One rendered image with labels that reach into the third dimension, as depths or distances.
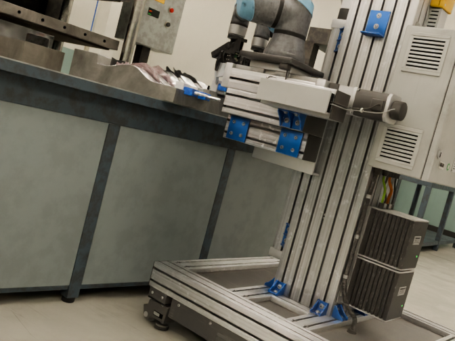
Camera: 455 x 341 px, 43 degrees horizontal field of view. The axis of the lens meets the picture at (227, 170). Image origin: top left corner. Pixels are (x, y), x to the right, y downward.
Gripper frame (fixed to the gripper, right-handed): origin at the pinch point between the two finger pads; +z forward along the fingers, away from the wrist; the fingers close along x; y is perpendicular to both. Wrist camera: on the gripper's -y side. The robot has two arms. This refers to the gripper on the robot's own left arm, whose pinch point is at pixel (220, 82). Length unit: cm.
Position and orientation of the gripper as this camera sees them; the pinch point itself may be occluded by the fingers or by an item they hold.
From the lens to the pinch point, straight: 243.1
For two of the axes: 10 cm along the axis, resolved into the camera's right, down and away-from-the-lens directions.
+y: 7.1, 2.6, -6.6
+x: 6.6, 1.0, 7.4
